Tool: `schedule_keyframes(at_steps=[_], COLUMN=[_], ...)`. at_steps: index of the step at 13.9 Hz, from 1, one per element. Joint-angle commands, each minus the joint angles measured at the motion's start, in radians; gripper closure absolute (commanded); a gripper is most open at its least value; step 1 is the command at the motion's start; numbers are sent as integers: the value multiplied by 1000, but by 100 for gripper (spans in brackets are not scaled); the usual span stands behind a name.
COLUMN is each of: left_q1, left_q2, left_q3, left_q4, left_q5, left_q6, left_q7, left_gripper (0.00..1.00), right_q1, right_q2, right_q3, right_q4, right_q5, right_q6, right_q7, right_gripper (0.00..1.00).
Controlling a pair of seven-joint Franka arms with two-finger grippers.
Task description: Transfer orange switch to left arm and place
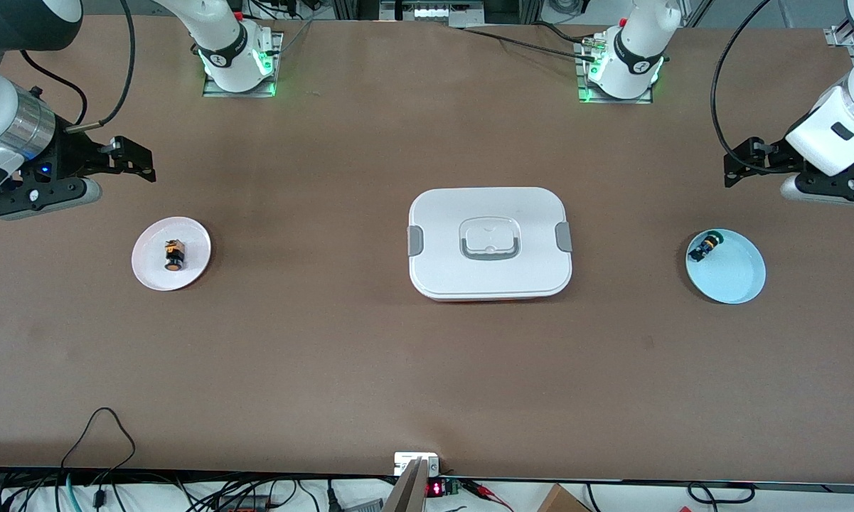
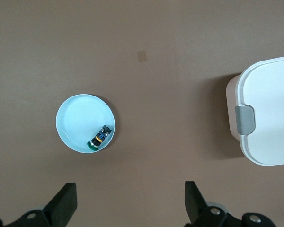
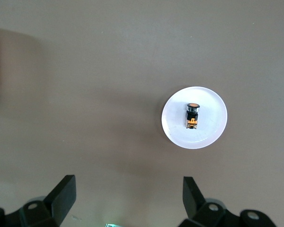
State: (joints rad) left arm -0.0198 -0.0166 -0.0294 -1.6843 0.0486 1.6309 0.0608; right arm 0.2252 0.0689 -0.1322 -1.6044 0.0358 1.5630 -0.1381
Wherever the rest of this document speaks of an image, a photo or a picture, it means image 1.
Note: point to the pink round plate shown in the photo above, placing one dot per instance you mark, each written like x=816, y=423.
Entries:
x=149, y=267

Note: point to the brown cardboard box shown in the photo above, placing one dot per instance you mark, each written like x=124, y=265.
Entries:
x=562, y=501

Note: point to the grey aluminium bar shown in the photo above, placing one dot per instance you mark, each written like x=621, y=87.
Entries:
x=409, y=494

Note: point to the white lidded box, grey clips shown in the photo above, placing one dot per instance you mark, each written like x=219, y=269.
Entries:
x=490, y=277

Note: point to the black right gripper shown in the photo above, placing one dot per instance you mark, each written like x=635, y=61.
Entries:
x=73, y=156

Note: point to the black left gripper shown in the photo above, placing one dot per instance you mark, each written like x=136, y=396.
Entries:
x=774, y=158

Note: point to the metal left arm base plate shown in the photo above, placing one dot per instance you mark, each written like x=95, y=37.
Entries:
x=583, y=97

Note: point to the aluminium frame profile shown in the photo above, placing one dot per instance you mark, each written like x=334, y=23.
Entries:
x=840, y=35

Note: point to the red test leads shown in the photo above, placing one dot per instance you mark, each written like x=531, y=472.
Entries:
x=480, y=488

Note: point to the light blue round plate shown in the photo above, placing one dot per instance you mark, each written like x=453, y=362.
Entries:
x=732, y=274

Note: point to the orange push-button switch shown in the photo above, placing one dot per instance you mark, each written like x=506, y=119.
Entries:
x=174, y=256

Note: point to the grey power strip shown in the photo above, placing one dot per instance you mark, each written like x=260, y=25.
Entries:
x=398, y=11

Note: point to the red digit display board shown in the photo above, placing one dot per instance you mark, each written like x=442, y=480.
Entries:
x=435, y=488

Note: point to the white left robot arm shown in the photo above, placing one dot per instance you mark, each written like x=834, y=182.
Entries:
x=825, y=149

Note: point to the blue yellow green switch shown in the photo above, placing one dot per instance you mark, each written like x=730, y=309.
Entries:
x=704, y=247

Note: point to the small white device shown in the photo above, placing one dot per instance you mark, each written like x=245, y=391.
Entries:
x=405, y=462

